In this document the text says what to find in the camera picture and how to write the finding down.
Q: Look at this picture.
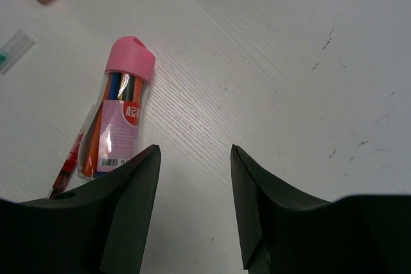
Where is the pink capped marker tube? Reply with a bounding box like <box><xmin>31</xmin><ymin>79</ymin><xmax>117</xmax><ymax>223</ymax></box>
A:
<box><xmin>77</xmin><ymin>36</ymin><xmax>155</xmax><ymax>179</ymax></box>

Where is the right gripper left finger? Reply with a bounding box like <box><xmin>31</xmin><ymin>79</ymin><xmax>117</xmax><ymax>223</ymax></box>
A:
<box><xmin>1</xmin><ymin>145</ymin><xmax>161</xmax><ymax>273</ymax></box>

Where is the red pen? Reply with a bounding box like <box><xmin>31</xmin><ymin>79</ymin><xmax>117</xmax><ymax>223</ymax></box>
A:
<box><xmin>48</xmin><ymin>126</ymin><xmax>85</xmax><ymax>199</ymax></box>

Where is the green pen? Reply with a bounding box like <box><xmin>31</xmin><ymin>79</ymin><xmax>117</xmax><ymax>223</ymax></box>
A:
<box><xmin>1</xmin><ymin>30</ymin><xmax>35</xmax><ymax>74</ymax></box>

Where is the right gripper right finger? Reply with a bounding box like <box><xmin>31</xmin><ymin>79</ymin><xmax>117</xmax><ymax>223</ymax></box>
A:
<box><xmin>231</xmin><ymin>146</ymin><xmax>410</xmax><ymax>273</ymax></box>

